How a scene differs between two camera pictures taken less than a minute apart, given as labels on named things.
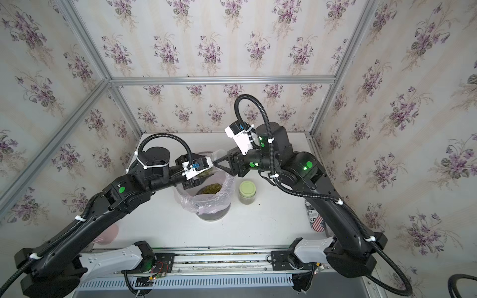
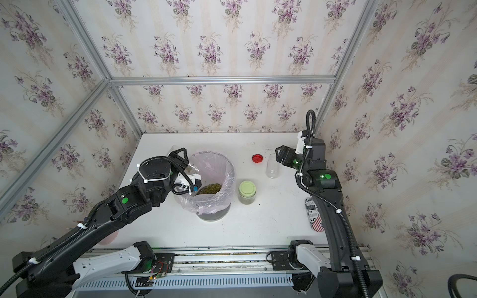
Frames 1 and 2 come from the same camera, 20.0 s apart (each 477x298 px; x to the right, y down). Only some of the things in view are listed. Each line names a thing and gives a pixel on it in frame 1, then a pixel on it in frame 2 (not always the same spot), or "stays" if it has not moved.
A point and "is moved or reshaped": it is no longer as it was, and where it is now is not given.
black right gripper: x=237 y=159 -> x=283 y=154
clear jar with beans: x=215 y=154 is moved or reshaped
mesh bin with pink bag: x=210 y=199 stays
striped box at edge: x=317 y=223 stays
